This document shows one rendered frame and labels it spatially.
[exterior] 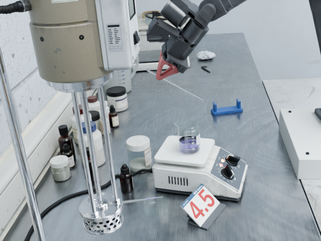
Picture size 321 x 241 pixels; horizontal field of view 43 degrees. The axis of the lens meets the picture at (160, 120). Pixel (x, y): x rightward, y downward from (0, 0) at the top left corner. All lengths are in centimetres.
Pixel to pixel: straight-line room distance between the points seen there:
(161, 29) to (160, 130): 33
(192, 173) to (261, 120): 45
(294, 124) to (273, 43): 135
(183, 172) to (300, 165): 27
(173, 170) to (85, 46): 49
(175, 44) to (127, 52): 59
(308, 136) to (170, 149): 36
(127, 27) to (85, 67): 7
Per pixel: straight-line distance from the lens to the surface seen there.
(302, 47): 249
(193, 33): 108
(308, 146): 105
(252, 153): 112
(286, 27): 244
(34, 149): 107
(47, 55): 52
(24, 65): 113
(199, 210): 88
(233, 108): 136
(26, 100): 113
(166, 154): 94
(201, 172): 91
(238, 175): 96
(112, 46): 50
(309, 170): 102
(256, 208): 92
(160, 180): 95
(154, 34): 108
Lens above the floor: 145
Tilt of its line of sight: 25 degrees down
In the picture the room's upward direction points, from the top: 4 degrees counter-clockwise
